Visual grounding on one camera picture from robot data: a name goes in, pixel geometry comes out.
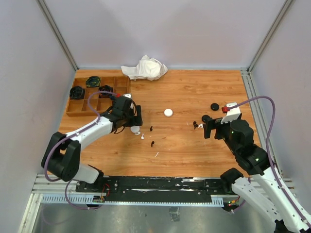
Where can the dark coiled band middle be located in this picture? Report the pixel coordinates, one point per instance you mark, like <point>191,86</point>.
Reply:
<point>105,91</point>

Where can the white round closed case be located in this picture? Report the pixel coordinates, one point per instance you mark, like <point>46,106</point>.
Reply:
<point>168,112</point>

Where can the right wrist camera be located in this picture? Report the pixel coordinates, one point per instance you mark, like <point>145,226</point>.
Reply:
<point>231,113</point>

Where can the dark coiled band top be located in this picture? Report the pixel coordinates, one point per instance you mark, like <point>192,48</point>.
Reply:
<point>93,81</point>

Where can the crumpled white cloth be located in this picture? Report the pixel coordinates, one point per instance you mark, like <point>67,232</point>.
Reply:
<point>147,69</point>

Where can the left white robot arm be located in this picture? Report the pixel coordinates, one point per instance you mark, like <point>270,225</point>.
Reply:
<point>61,160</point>

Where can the dark coiled band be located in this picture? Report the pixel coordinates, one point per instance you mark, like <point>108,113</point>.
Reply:
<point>76,93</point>
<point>105,91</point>
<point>93,81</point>

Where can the black earbud right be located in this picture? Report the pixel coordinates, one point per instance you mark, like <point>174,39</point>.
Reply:
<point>195,124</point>

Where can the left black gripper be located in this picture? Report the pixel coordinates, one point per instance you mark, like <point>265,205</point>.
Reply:
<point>136,120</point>

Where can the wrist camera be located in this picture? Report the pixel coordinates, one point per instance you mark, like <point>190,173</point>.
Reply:
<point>231,113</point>
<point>128,95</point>

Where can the dark coiled band left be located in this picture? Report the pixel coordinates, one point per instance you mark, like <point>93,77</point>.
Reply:
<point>76,93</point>

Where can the black round case near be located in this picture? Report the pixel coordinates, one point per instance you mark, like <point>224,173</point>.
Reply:
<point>206,118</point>

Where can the white earbud charging case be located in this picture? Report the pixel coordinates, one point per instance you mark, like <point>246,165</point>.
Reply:
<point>135,130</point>

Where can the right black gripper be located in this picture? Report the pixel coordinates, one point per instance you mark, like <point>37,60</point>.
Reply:
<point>213,124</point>

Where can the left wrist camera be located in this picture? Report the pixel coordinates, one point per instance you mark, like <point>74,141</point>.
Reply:
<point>128,95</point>

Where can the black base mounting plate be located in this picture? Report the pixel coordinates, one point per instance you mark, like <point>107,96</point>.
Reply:
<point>156,189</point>

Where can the black round case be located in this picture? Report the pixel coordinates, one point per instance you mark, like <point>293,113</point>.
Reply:
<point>206,118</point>
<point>214,107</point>

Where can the black round case far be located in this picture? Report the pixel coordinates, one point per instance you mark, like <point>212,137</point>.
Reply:
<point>214,107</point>

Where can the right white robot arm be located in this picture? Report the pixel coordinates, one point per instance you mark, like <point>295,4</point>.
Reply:
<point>278,205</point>

